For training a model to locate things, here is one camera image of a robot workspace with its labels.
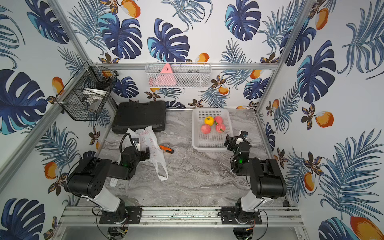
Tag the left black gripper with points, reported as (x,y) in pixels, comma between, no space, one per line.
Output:
(143,154)

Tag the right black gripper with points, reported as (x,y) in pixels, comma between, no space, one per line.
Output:
(233,143)

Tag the white plastic bag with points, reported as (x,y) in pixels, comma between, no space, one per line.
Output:
(150,147)

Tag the pink peach with leaf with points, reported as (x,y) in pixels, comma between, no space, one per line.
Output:
(220,128)

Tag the pink peach back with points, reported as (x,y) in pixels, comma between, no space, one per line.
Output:
(218,120)

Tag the pink peach front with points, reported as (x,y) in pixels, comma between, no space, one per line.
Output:
(205,129)

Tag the yellow apple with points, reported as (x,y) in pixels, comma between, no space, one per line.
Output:
(209,121)

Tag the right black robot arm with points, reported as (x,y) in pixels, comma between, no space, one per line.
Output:
(264,178)

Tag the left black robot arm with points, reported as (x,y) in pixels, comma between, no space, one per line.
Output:
(88,178)

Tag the white plastic basket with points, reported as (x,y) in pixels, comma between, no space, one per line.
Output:
(214,141)

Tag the black tool case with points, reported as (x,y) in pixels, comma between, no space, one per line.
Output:
(135,116)

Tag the pink triangle card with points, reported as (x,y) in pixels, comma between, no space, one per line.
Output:
(166,77)

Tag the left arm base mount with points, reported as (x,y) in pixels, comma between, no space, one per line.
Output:
(131,215)

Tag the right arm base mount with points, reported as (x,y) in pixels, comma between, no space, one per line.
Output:
(236,216)

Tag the black wire basket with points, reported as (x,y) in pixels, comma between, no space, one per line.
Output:
(89,90)

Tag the clear wall shelf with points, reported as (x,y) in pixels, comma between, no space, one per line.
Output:
(187,74)

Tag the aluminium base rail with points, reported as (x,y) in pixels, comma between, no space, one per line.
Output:
(184,217)

